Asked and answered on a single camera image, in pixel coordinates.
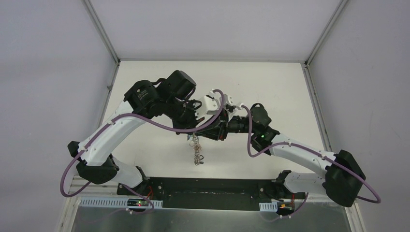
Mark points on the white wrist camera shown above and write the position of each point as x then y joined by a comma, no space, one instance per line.
209,104
230,106

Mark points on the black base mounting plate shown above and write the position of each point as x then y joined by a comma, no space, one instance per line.
215,194

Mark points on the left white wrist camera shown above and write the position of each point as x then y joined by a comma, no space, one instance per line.
209,104

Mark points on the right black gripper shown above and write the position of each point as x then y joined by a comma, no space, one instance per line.
218,129

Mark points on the right white cable duct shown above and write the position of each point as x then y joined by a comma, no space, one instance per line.
268,207

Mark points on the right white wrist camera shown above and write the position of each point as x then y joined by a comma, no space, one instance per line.
230,106

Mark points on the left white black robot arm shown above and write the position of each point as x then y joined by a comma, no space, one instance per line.
169,97

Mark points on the aluminium frame rail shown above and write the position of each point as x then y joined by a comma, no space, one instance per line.
106,189

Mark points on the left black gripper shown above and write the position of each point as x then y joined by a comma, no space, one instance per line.
188,118

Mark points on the metal disc keyring holder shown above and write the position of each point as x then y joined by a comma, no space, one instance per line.
195,144

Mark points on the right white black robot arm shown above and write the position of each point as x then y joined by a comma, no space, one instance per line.
335,175

